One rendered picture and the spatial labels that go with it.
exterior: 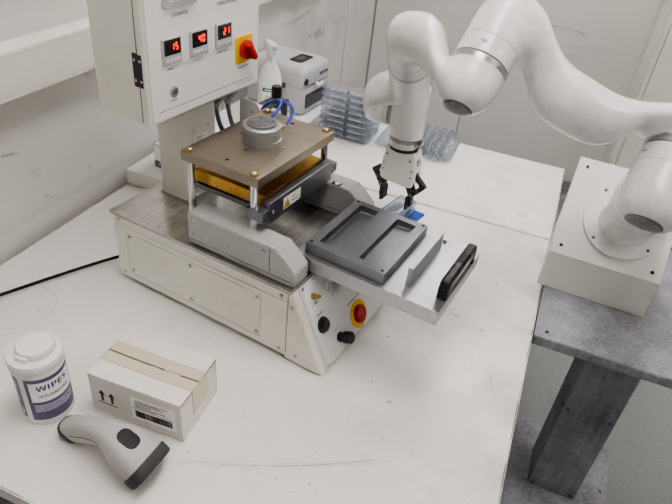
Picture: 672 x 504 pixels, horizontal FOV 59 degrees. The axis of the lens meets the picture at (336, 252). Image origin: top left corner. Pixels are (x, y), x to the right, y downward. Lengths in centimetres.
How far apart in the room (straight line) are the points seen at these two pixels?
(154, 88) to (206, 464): 65
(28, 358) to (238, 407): 36
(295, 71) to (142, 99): 103
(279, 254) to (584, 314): 78
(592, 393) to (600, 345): 35
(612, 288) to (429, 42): 78
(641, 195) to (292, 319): 65
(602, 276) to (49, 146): 135
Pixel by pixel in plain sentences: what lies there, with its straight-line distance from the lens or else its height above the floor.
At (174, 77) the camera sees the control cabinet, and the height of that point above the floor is 123.
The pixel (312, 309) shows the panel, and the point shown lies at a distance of 114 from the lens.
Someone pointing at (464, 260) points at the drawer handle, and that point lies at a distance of 111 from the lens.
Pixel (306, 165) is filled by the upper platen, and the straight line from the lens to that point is 124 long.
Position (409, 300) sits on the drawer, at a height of 97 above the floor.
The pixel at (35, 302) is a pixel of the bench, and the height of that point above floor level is 75.
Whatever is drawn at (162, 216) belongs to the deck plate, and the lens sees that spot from 130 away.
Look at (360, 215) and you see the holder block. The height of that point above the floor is 98.
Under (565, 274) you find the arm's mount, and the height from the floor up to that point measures 80.
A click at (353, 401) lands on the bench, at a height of 75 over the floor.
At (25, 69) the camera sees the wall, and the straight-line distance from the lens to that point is 143.
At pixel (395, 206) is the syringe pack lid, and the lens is 166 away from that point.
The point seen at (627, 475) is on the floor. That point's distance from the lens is 229.
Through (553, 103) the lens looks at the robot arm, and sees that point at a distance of 109.
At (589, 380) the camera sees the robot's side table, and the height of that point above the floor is 50.
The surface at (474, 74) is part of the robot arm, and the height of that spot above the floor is 132.
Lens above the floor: 162
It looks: 35 degrees down
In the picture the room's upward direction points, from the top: 7 degrees clockwise
